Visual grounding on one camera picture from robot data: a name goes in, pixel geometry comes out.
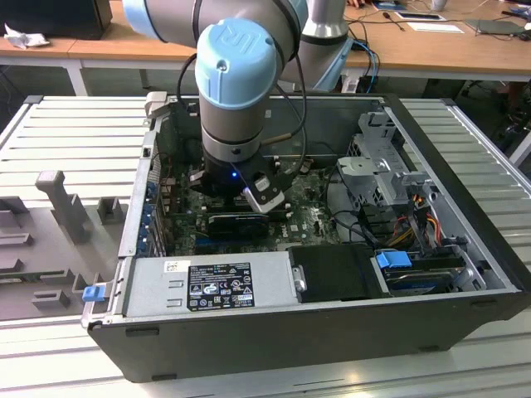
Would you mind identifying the RAM slot with white clips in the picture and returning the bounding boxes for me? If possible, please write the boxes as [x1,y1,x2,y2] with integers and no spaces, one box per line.
[203,206,290,217]

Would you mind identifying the black graphics card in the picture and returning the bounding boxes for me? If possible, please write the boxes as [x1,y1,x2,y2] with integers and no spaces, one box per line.
[206,212,270,240]

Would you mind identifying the green motherboard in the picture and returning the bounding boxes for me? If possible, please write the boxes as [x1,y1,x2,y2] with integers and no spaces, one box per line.
[165,159,350,257]

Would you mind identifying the grey case latch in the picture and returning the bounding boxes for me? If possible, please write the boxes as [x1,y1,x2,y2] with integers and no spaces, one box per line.
[144,90,170,122]

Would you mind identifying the grey power supply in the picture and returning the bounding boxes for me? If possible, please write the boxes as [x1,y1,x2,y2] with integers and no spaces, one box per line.
[123,250,300,319]

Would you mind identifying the black plastic shroud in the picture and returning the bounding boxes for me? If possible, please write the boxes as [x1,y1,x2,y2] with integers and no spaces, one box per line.
[285,243,393,304]

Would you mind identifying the silver metal drive cage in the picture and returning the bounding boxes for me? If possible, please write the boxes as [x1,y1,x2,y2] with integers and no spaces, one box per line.
[334,108,443,219]

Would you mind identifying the black open PC case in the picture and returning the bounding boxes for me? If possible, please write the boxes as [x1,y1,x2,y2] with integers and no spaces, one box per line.
[80,91,531,385]

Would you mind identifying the blue case latch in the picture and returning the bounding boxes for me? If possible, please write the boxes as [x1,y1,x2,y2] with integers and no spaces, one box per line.
[81,284,105,303]

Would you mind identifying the hard disk in blue carrier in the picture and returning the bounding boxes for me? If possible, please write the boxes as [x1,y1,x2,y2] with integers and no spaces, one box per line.
[375,248,464,296]

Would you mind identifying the grey parts rack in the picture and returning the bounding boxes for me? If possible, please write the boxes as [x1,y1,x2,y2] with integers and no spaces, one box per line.
[0,168,134,323]

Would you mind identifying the black box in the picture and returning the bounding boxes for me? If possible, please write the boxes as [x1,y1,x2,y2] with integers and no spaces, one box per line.
[0,0,113,41]

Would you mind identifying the blue book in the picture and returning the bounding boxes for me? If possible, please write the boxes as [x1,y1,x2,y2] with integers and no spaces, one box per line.
[370,0,407,12]

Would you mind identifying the crumpled white paper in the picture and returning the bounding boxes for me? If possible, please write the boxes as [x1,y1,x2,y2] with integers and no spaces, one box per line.
[2,22,51,51]

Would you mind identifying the flat phone with white rim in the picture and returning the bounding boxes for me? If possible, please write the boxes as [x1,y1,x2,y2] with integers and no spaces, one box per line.
[393,11,447,22]

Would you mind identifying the white paper sheet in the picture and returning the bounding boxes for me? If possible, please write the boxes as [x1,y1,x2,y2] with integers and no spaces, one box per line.
[406,20,465,34]

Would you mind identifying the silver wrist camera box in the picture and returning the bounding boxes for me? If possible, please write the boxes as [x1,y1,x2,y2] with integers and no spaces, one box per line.
[241,172,288,216]

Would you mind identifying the thin black wire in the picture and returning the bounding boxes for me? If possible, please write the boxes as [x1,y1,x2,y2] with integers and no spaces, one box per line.
[309,142,339,161]

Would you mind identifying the thick black wire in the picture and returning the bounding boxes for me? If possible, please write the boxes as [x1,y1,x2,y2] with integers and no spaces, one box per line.
[334,209,377,250]
[324,164,346,217]

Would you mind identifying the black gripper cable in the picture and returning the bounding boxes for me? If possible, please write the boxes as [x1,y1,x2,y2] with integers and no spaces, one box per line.
[176,0,310,183]

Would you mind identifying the blue cables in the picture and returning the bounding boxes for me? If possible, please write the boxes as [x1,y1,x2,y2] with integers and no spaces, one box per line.
[354,39,381,95]

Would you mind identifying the orange yellow red wire bundle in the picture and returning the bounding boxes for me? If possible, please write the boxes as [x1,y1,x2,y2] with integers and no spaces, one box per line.
[389,205,443,250]

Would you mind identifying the black desk cable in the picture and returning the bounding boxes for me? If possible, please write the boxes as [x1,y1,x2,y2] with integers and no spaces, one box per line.
[348,11,407,42]

